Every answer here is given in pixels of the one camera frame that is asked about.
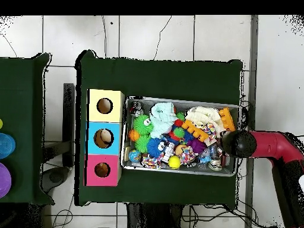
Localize wooden three-hole box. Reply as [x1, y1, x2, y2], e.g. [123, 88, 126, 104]
[84, 88, 125, 187]

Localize green puffer toy with eyes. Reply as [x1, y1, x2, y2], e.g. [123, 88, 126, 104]
[132, 114, 154, 136]

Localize light blue muslin cloth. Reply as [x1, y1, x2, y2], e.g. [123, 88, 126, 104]
[150, 102, 178, 139]

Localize small orange basketball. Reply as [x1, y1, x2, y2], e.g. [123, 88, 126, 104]
[128, 129, 140, 143]

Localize blue puffer toy with eyes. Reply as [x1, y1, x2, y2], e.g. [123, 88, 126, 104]
[146, 137, 168, 159]

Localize silver robot toy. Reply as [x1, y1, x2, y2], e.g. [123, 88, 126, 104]
[161, 141, 176, 164]

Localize small globe ball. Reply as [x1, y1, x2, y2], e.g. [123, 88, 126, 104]
[128, 149, 143, 164]

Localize yellow ball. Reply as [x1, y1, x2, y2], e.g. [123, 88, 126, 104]
[167, 155, 182, 170]

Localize long orange plastic toy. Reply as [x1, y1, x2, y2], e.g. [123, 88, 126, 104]
[181, 119, 210, 143]

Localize dark green tablecloth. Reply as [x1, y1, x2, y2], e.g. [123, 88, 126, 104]
[74, 49, 244, 210]
[0, 52, 55, 206]

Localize cream muslin cloth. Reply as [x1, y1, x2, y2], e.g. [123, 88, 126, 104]
[185, 106, 225, 138]

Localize orange yellow block toy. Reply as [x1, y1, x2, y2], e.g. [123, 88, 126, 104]
[218, 106, 236, 132]

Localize black stand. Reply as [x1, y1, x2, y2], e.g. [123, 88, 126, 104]
[42, 83, 76, 168]

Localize blue round lid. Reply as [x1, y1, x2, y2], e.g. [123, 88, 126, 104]
[0, 132, 16, 159]

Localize purple round lid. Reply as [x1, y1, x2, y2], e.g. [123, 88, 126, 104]
[0, 162, 12, 199]

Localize silver wire mesh bin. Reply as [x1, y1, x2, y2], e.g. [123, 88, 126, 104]
[120, 96, 240, 178]

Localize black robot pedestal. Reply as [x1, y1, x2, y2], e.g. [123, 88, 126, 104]
[126, 202, 183, 228]

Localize grey floor cable duct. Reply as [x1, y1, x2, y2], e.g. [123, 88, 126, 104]
[244, 15, 259, 228]

